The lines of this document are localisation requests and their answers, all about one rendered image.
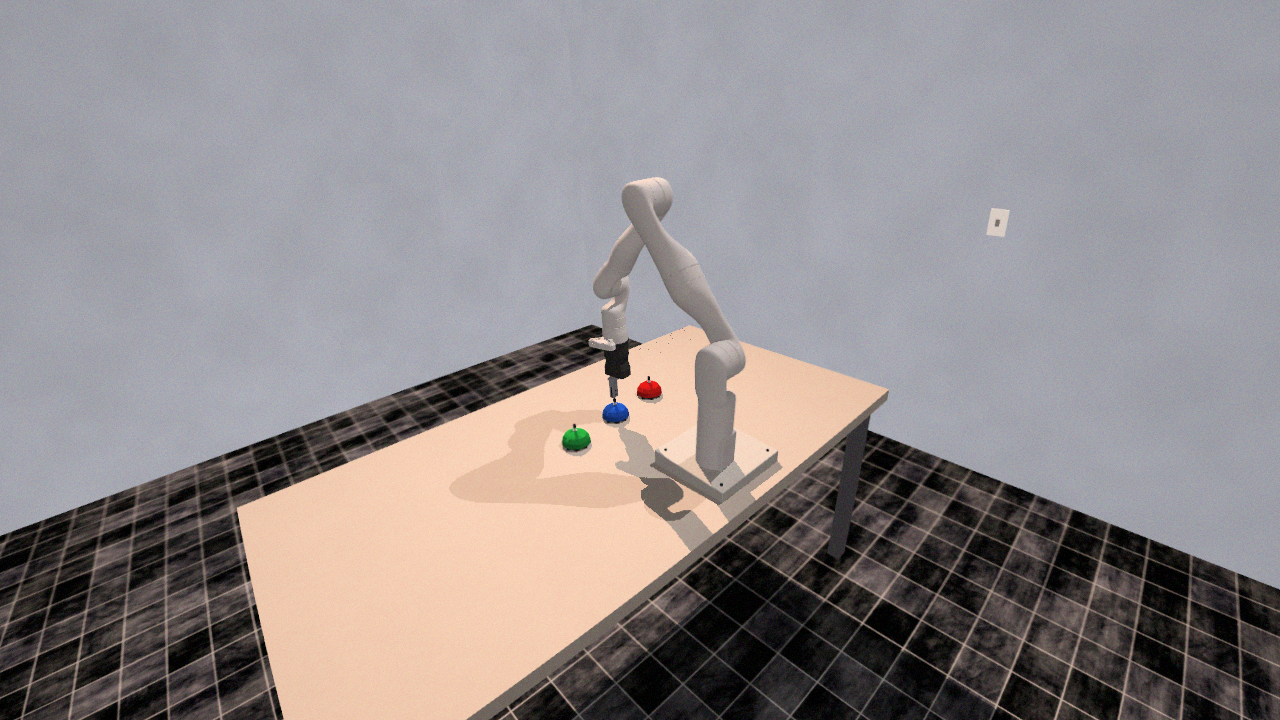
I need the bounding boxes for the green bell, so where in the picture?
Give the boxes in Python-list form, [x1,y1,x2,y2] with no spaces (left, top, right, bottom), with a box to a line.
[562,423,591,452]

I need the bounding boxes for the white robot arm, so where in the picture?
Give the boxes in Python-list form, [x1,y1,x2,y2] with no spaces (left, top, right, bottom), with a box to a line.
[593,178,746,471]

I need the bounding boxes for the blue dome bell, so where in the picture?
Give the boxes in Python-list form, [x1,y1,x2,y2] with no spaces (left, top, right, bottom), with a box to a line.
[602,398,628,424]

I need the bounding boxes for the red dome bell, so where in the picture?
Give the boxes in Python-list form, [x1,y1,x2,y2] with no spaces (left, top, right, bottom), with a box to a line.
[637,375,662,400]

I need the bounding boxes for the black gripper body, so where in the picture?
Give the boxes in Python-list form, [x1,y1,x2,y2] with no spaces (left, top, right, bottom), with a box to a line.
[589,325,631,379]

